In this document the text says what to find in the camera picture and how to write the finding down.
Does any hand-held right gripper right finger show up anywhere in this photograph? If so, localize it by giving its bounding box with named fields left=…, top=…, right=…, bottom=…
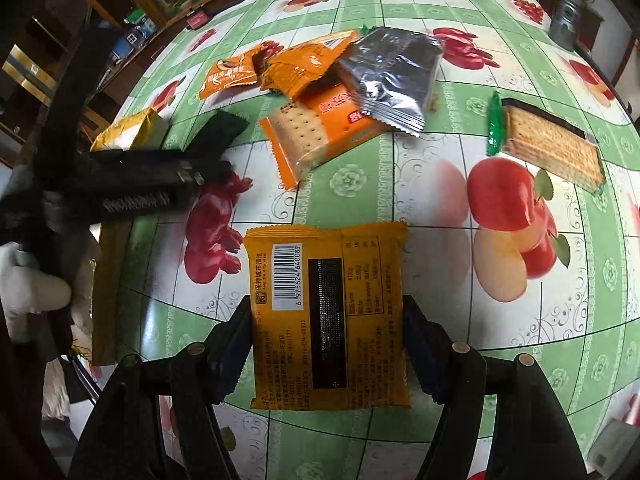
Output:
left=402, top=294, right=591, bottom=480

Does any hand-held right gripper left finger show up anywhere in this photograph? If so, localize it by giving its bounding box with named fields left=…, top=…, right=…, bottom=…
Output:
left=70, top=295, right=256, bottom=480

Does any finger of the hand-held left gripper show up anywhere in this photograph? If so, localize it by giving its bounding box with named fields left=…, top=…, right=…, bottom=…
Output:
left=184, top=111, right=251, bottom=162
left=172, top=159, right=235, bottom=187

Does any small orange snack packet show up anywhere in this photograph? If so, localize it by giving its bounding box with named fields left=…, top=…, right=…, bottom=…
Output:
left=198, top=45, right=262, bottom=101

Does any yellow cardboard tray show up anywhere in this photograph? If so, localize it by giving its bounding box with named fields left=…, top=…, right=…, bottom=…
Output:
left=90, top=106, right=171, bottom=367

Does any large orange cracker packet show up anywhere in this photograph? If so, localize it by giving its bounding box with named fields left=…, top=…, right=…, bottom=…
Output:
left=259, top=77, right=383, bottom=191

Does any orange barcode snack packet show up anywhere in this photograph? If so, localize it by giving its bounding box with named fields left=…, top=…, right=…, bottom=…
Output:
left=242, top=221, right=412, bottom=410

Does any silver foil snack packet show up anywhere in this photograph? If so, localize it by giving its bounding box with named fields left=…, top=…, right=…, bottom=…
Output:
left=337, top=26, right=446, bottom=137

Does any green-ended cracker packet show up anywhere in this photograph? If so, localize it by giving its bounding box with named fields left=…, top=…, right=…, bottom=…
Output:
left=486, top=91, right=607, bottom=196

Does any person's left hand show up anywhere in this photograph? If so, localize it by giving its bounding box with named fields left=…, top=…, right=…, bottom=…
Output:
left=0, top=242, right=73, bottom=345

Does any fruit print tablecloth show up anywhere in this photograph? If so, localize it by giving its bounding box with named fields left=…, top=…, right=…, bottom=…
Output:
left=92, top=0, right=640, bottom=480

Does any grey metal cylinder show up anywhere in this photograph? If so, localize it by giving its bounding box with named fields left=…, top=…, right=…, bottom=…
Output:
left=547, top=0, right=594, bottom=52

